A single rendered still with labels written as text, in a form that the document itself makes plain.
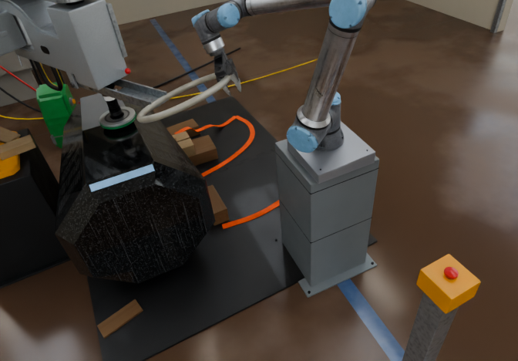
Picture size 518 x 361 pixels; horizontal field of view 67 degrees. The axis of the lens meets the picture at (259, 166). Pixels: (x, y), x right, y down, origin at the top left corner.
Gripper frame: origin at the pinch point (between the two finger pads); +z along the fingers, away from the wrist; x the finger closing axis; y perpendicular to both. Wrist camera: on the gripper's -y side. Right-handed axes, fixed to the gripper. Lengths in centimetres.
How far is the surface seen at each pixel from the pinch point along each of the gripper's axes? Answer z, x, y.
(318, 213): 72, -16, -7
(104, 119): -7, 91, 31
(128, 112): -4, 80, 39
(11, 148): -15, 149, 16
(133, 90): -16, 61, 26
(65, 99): -20, 199, 146
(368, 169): 62, -46, 4
